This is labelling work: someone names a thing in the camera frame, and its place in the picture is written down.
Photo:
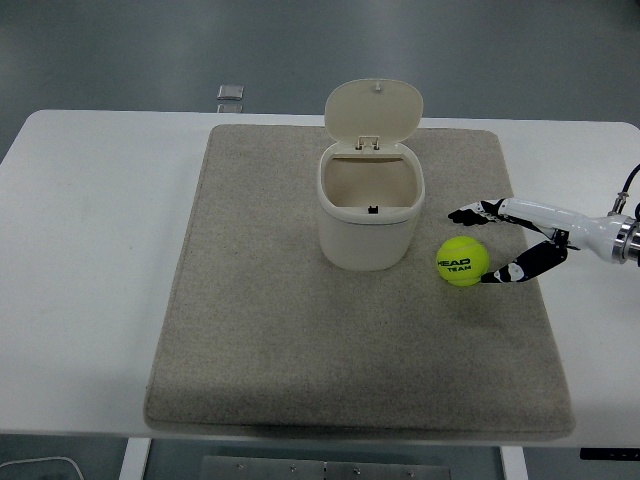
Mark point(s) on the yellow-green tennis ball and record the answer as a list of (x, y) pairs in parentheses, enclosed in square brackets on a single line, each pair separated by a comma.
[(462, 250)]

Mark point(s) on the cream lidded bin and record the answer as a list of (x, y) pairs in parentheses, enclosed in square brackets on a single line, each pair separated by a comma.
[(365, 240)]

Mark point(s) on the grey metal plate with screws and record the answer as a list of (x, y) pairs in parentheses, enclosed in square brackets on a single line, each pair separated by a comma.
[(325, 470)]

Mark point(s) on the beige felt mat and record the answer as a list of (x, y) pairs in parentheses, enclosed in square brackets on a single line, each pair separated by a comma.
[(325, 350)]

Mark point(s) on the white table leg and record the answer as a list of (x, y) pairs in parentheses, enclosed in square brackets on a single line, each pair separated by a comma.
[(135, 460), (512, 465)]

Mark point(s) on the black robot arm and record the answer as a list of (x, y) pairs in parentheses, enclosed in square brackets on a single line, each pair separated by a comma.
[(629, 242)]

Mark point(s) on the small silver floor plate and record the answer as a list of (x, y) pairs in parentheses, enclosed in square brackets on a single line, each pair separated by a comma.
[(231, 92), (230, 108)]

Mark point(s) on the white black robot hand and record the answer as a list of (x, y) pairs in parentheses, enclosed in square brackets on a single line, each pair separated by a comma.
[(575, 222)]

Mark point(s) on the black table control panel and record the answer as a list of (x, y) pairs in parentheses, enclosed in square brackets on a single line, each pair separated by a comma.
[(610, 454)]

